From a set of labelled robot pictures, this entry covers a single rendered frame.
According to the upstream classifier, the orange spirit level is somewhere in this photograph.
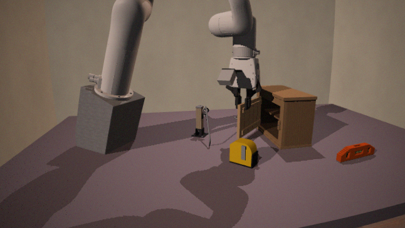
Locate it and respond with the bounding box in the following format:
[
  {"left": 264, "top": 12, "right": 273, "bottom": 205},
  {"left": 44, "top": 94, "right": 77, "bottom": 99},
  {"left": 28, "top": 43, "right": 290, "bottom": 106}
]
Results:
[{"left": 336, "top": 143, "right": 375, "bottom": 163}]

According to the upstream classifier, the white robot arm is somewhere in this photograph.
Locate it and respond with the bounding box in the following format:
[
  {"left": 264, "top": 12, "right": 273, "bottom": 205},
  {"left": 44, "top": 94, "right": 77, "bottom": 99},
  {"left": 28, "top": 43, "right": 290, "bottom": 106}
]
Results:
[{"left": 88, "top": 0, "right": 260, "bottom": 101}]

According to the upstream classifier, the brown wooden cabinet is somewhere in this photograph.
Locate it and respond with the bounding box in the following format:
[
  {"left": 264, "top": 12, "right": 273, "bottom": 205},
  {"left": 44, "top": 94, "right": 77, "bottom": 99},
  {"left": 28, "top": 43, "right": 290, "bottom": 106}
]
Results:
[{"left": 234, "top": 85, "right": 317, "bottom": 150}]

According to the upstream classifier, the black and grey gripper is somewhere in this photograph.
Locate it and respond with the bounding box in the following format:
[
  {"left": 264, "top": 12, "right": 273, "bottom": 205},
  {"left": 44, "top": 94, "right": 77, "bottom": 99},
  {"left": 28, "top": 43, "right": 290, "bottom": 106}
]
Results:
[{"left": 226, "top": 56, "right": 262, "bottom": 110}]

